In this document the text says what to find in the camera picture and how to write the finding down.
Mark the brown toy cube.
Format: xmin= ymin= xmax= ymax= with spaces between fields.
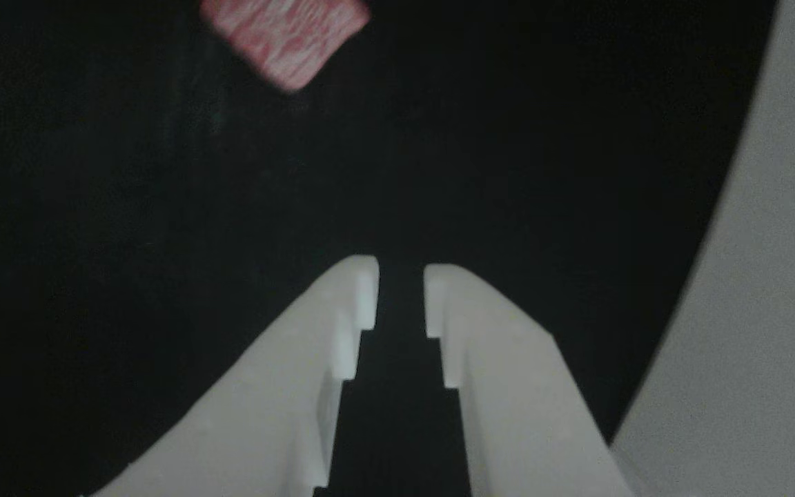
xmin=199 ymin=0 xmax=372 ymax=94

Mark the black mouse mat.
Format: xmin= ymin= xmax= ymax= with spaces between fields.
xmin=0 ymin=0 xmax=779 ymax=497

